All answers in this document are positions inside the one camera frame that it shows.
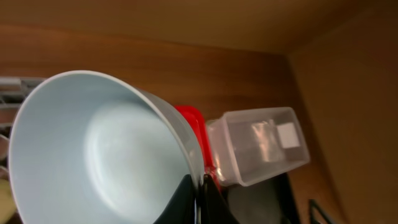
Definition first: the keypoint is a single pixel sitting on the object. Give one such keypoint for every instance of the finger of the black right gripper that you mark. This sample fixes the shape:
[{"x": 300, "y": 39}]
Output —
[{"x": 315, "y": 208}]

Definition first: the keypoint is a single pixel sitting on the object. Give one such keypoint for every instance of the red plastic tray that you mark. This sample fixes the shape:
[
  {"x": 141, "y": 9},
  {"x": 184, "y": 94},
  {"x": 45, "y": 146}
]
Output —
[{"x": 197, "y": 123}]

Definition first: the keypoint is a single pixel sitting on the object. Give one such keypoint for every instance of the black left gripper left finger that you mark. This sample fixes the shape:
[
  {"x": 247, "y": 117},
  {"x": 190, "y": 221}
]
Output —
[{"x": 180, "y": 205}]

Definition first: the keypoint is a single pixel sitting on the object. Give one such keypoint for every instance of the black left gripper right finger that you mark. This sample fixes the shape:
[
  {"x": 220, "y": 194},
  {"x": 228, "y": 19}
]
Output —
[{"x": 214, "y": 209}]

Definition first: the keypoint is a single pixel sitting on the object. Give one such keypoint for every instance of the pale blue bowl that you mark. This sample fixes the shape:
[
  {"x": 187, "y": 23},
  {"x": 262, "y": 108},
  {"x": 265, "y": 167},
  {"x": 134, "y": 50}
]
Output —
[{"x": 86, "y": 147}]

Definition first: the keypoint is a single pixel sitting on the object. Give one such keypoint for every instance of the clear plastic bin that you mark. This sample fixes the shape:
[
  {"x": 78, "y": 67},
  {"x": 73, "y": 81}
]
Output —
[{"x": 250, "y": 146}]

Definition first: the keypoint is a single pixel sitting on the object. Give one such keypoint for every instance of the yellow plastic cup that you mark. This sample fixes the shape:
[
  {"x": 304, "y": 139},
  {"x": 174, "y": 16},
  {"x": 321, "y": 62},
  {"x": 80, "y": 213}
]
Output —
[{"x": 7, "y": 203}]

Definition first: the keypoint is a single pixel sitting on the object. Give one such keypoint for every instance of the grey dishwasher rack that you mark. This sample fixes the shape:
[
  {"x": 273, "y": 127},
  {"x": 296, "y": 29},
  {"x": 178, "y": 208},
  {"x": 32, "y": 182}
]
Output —
[{"x": 14, "y": 90}]

